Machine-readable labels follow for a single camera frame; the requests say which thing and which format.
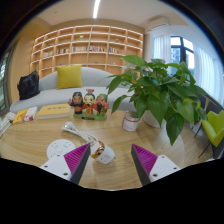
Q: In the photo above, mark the green leafy plant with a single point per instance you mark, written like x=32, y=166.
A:
x=156, y=93

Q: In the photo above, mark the white sheer curtain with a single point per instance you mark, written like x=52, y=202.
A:
x=161, y=48
x=210, y=73

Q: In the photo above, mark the long ceiling light strip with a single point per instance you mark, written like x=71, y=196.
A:
x=96, y=8

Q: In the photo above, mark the yellow and white book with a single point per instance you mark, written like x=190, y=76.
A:
x=24, y=115

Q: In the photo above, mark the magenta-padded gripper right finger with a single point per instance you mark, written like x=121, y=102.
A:
x=145, y=160

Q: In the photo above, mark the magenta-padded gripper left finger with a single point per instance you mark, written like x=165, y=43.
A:
x=78, y=158

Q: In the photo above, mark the black backpack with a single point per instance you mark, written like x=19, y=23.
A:
x=28, y=85

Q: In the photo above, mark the white plant pot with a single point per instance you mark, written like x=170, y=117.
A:
x=150, y=120

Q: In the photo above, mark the white charger with gold band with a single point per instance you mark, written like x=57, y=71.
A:
x=105, y=154

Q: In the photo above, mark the wooden wall shelf unit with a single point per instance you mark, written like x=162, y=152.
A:
x=86, y=55

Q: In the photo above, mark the three-figure figurine set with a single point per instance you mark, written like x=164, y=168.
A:
x=89, y=105

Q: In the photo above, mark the black-framed window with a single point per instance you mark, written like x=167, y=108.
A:
x=181, y=50

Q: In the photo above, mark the red and white magazine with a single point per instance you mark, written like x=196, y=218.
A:
x=6, y=122

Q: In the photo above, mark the round white power strip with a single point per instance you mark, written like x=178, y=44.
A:
x=60, y=146

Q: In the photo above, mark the yellow cushion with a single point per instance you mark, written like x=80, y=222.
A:
x=69, y=76

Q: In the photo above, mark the lime green chair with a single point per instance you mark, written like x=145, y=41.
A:
x=215, y=128

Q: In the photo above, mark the light grey curved sofa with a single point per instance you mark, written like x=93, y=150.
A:
x=53, y=95

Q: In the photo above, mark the glass door with dark frame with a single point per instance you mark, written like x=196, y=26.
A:
x=5, y=83

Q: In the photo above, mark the white wall air conditioner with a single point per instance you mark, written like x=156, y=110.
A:
x=158, y=23

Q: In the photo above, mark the yellow hardcover book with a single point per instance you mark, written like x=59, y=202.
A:
x=53, y=111

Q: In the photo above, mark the small white printed cup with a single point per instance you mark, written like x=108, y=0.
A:
x=130, y=122

